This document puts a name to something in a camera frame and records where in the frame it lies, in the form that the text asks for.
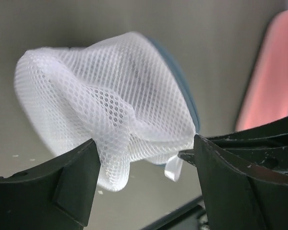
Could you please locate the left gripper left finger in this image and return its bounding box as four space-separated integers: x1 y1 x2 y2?
0 140 101 230

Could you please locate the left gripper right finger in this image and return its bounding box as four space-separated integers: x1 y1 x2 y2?
179 116 288 230

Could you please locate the white mesh laundry bag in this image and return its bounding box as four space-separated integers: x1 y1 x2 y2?
14 32 200 192

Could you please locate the pink side table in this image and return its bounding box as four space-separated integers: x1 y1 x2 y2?
235 10 288 131

